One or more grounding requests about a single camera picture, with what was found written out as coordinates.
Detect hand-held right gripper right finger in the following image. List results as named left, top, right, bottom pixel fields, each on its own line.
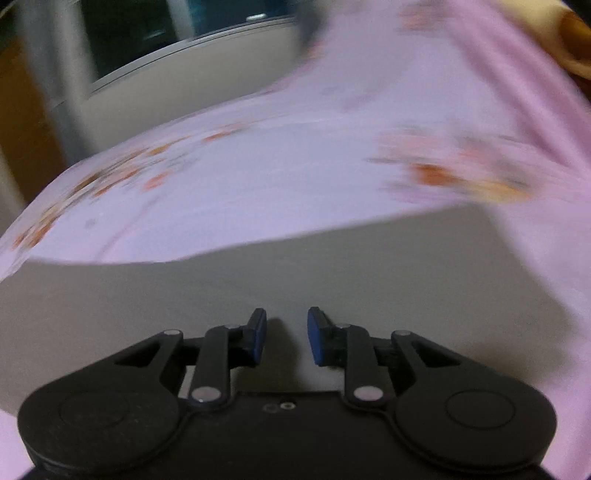
left=307, top=306, right=467, bottom=411

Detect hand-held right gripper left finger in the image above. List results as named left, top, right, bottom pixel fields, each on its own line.
left=113, top=308, right=269, bottom=411

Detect grey fleece pants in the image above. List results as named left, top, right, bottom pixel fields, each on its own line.
left=0, top=203, right=564, bottom=416

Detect pink floral bed sheet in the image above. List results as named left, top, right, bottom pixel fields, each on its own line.
left=0, top=0, right=591, bottom=480

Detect dark glass window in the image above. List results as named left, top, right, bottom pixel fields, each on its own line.
left=81, top=0, right=305, bottom=93

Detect grey curtain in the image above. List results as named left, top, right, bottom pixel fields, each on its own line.
left=14, top=0, right=100, bottom=153

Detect yellow cloth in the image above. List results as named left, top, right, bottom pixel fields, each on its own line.
left=499, top=0, right=591, bottom=79

